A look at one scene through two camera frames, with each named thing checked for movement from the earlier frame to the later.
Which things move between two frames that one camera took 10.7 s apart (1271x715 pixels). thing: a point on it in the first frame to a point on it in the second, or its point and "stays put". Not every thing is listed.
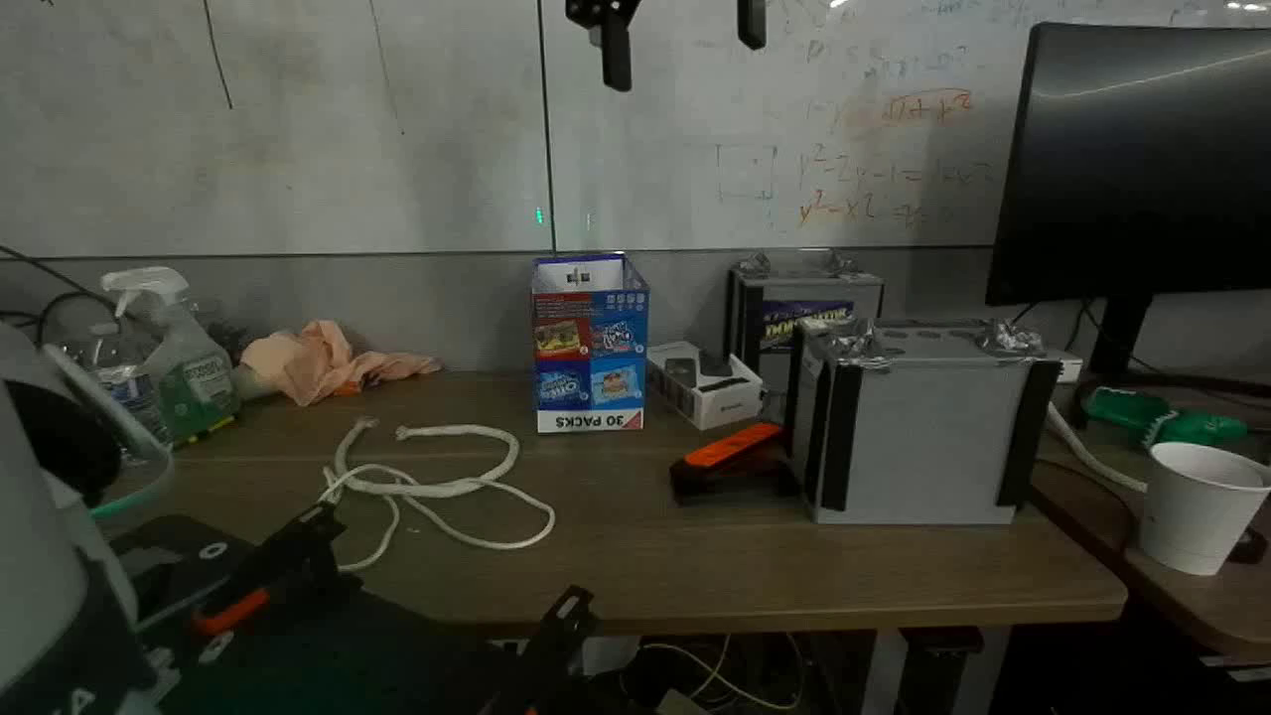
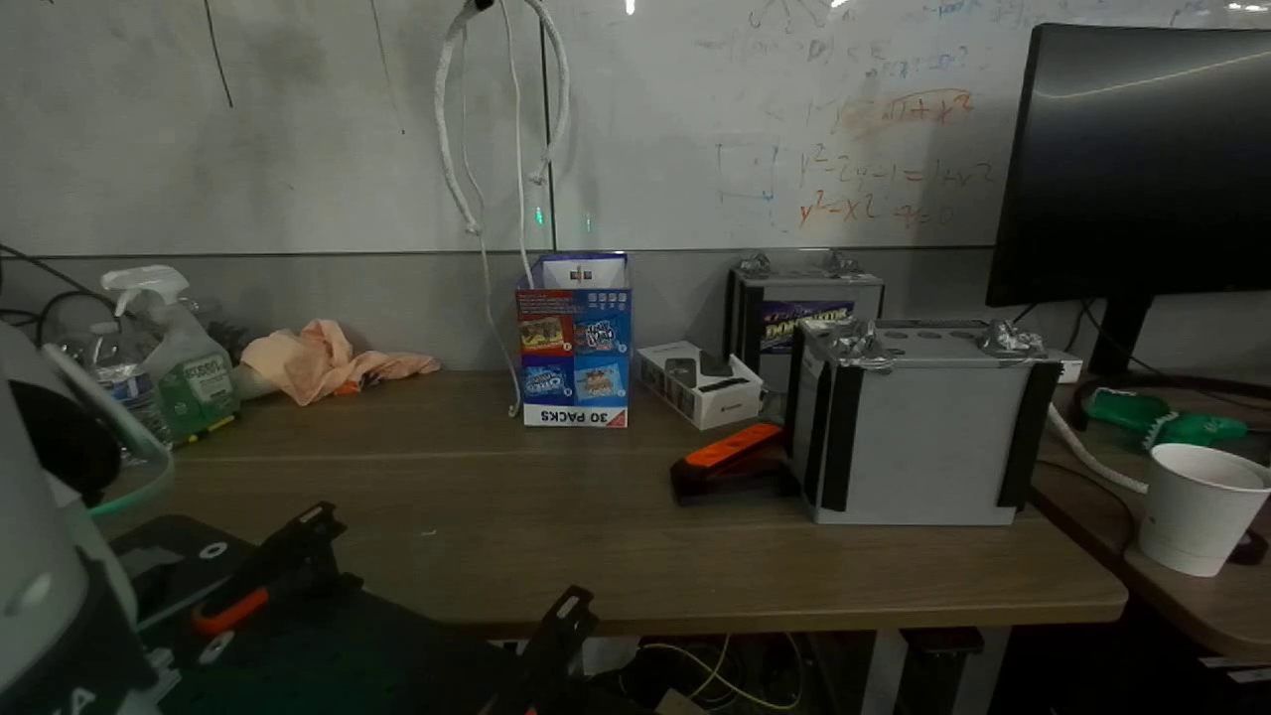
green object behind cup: [1156, 421] stays put
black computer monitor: [1128, 160] stays put
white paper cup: [1198, 508] stays put
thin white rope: [397, 519] to [462, 193]
